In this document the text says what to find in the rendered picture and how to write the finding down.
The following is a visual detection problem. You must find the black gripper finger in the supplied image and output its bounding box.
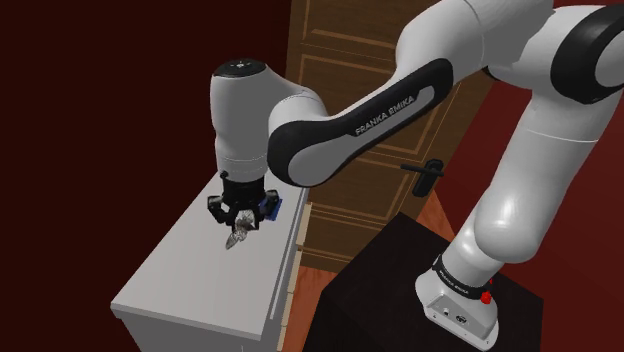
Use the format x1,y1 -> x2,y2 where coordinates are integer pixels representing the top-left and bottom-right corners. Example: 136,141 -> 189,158
248,201 -> 268,231
206,194 -> 233,227

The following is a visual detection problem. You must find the small blue block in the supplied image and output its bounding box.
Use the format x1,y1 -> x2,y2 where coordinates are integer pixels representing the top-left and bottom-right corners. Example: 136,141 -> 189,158
259,190 -> 284,223

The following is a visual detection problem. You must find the crumpled silver object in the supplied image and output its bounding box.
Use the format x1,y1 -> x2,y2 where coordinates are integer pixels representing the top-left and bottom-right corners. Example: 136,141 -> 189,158
224,211 -> 256,251

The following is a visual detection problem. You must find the white chest of drawers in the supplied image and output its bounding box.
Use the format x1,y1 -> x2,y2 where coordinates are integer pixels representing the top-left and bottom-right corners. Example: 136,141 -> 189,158
109,167 -> 314,352

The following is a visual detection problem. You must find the dark robot stand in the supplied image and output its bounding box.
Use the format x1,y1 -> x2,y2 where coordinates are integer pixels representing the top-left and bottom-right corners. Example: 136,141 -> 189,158
302,211 -> 545,352

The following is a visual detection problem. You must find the brown panelled door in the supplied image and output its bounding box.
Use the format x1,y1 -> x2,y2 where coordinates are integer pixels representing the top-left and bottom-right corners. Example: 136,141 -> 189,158
284,0 -> 496,275

